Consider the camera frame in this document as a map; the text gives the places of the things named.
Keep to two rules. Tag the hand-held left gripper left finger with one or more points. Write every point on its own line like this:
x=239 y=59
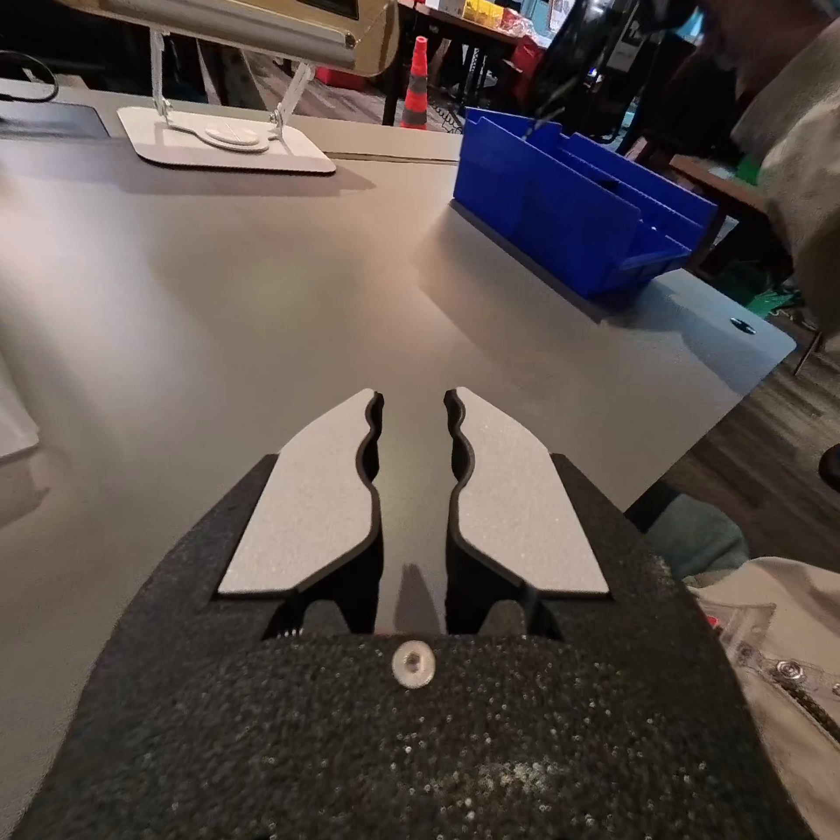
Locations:
x=308 y=512

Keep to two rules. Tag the clear plastic bin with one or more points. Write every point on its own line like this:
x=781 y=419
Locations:
x=16 y=420

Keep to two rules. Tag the orange traffic cone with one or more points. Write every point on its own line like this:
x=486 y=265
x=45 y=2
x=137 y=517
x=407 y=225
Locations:
x=415 y=92

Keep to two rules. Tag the person's right forearm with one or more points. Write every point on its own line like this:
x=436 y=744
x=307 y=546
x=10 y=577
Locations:
x=807 y=164

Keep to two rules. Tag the red box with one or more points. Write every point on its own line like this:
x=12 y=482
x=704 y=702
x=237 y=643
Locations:
x=341 y=79

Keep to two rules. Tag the blue plastic bin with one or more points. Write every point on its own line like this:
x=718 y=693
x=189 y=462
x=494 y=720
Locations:
x=558 y=216

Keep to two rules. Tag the wooden book stand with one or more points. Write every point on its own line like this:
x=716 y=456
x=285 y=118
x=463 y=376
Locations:
x=223 y=141

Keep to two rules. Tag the clear badge holder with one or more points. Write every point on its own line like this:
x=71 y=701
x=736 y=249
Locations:
x=754 y=630

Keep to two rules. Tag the person's beige jacket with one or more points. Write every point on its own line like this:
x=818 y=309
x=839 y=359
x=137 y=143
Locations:
x=787 y=774

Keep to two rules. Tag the teal cloth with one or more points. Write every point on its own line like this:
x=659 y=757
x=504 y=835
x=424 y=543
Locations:
x=695 y=531

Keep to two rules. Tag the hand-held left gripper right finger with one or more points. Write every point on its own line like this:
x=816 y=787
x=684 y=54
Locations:
x=518 y=512

